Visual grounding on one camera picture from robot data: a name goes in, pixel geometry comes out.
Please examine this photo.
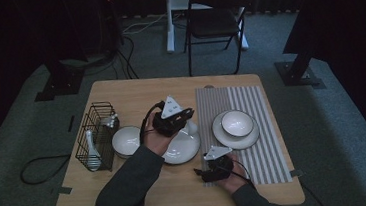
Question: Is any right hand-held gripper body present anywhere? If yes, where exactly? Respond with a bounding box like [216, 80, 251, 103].
[202, 143, 236, 183]

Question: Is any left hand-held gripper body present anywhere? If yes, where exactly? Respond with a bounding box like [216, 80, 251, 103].
[149, 93, 187, 140]

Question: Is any white plate with dark rim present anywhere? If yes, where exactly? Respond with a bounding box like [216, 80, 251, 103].
[158, 121, 203, 167]
[210, 107, 262, 153]

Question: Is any white bowl with dark rim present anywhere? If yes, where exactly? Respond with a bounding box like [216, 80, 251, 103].
[114, 151, 144, 162]
[220, 108, 256, 140]
[110, 125, 145, 159]

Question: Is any black wire basket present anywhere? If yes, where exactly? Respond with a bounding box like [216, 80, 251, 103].
[70, 100, 125, 176]

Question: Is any person's right hand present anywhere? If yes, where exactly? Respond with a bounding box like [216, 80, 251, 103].
[213, 157, 252, 197]

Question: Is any person's left hand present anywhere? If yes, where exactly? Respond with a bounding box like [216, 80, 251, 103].
[140, 110, 183, 159]

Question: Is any grey striped placemat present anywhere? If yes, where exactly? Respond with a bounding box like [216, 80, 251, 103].
[194, 80, 294, 191]

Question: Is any grey tape piece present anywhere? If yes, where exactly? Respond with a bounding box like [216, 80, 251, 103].
[289, 168, 306, 179]
[57, 185, 74, 196]

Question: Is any black folding chair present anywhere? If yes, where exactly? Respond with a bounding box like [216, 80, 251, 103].
[180, 0, 262, 80]

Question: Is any dark strip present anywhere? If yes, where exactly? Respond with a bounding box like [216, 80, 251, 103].
[66, 114, 77, 133]

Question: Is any black metal stand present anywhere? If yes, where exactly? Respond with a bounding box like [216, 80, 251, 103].
[29, 40, 93, 103]
[271, 20, 326, 93]

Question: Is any dark drape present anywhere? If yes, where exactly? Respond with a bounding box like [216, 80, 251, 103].
[0, 0, 133, 163]
[278, 0, 366, 182]

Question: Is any left hand-held gripper cable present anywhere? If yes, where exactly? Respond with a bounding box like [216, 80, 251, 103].
[89, 98, 176, 206]

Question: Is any hand-held gripper cable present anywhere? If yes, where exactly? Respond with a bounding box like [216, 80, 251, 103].
[89, 98, 176, 206]
[220, 156, 257, 192]

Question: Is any right hand-held gripper cable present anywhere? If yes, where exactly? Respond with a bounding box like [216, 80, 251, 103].
[220, 156, 257, 192]

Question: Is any white desk frame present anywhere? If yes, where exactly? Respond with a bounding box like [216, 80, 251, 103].
[161, 0, 251, 57]

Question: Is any white floor cable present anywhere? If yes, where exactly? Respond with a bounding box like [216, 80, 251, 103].
[121, 12, 171, 36]

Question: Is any black looped floor cable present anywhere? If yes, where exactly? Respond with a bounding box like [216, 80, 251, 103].
[18, 153, 75, 186]

